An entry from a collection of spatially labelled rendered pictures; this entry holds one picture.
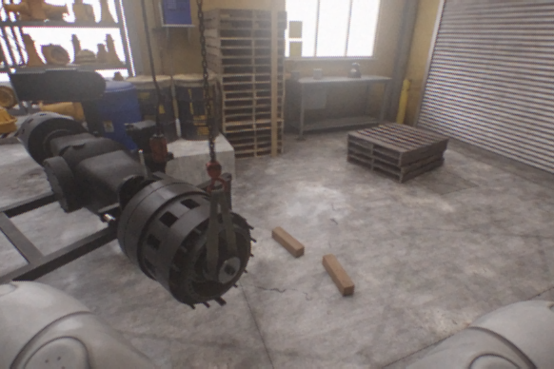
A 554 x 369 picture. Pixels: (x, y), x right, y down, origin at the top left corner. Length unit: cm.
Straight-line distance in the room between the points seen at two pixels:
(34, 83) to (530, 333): 382
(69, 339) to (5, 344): 11
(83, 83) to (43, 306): 328
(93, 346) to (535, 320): 56
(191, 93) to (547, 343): 427
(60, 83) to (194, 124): 168
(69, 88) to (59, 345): 342
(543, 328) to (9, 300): 73
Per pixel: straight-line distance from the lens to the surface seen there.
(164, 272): 150
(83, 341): 44
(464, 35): 688
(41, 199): 317
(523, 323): 54
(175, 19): 553
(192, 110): 448
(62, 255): 233
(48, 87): 379
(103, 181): 220
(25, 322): 53
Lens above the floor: 189
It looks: 27 degrees down
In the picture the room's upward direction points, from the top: 1 degrees clockwise
